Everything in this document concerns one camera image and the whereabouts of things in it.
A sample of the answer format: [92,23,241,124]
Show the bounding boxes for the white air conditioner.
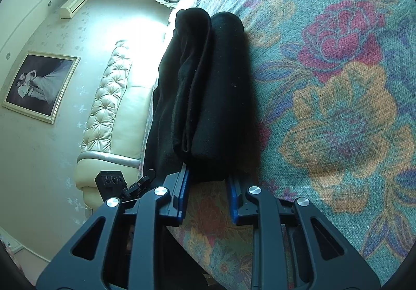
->
[59,0,95,19]

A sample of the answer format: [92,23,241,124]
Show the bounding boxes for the cream tufted headboard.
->
[75,39,157,209]

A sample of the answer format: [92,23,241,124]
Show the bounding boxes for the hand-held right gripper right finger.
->
[227,176,382,290]

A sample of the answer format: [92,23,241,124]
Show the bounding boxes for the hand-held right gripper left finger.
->
[36,165,191,290]

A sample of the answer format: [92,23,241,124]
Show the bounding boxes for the framed wall picture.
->
[3,50,81,124]

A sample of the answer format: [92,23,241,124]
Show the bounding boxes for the black pants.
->
[143,7,261,183]

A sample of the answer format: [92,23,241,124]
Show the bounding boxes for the floral bedspread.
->
[140,0,416,290]

